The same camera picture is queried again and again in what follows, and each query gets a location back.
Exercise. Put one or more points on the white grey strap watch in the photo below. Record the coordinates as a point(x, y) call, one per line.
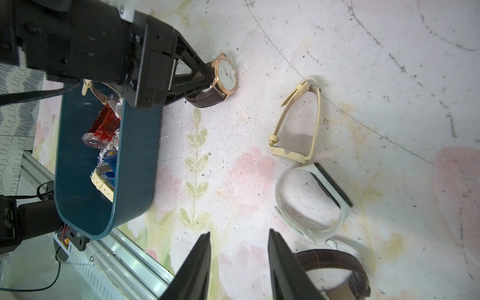
point(310, 202)

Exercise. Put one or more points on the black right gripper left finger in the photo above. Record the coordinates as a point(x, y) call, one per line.
point(192, 280)

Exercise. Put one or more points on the red transparent watch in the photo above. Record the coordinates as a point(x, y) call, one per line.
point(103, 129)

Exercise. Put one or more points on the teal storage tray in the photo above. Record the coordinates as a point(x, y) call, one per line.
point(94, 195)

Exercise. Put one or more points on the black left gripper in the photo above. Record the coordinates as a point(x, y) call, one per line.
point(90, 41)

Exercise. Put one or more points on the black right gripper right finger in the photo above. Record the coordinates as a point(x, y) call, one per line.
point(288, 278)

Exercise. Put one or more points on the cream leather strap watch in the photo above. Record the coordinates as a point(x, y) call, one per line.
point(88, 85)

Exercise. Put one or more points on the dark brown leather watch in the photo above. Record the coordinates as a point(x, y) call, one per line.
point(225, 83)

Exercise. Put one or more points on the blue strap watch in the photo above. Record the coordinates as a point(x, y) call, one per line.
point(107, 162)

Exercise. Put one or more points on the beige strap gold watch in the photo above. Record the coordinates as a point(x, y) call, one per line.
point(294, 136)

